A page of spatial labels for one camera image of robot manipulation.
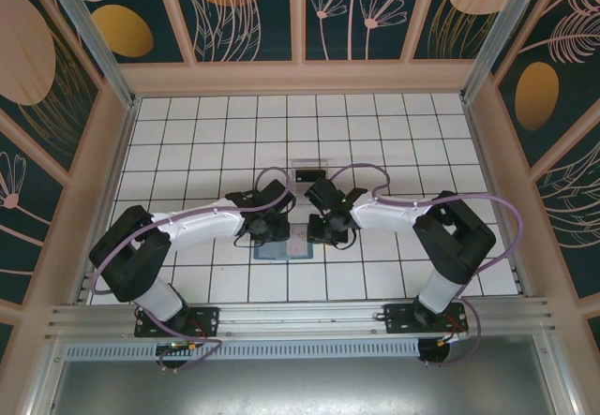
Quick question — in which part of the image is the clear acrylic card stand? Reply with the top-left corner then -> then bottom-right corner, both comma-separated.
289,158 -> 332,203

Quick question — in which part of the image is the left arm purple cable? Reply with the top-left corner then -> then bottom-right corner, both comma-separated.
89,166 -> 297,374

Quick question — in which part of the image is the black card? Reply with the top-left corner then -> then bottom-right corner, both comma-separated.
294,168 -> 327,185

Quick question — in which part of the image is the grey metal sheet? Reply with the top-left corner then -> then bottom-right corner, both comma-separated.
27,358 -> 578,415

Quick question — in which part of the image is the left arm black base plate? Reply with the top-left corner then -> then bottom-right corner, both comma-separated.
134,305 -> 221,339

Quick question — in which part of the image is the aluminium frame rail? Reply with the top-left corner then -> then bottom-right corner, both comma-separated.
46,297 -> 562,341

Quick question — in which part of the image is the orange connector with wires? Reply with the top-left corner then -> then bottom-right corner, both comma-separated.
435,329 -> 471,347

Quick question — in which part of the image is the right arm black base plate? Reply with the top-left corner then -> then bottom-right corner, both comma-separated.
382,302 -> 470,336

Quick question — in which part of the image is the aluminium corner post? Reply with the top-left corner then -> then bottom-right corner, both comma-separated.
39,0 -> 141,108
460,0 -> 548,103

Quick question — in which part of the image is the wiring board with green light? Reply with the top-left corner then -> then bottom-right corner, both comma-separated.
156,337 -> 210,358

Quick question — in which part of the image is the slotted grey cable duct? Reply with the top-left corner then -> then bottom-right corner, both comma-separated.
65,339 -> 421,360

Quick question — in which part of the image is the teal leather card holder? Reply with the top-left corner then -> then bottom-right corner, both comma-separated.
252,240 -> 316,261

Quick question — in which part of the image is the thin black cable loop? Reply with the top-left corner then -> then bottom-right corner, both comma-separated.
326,229 -> 359,250

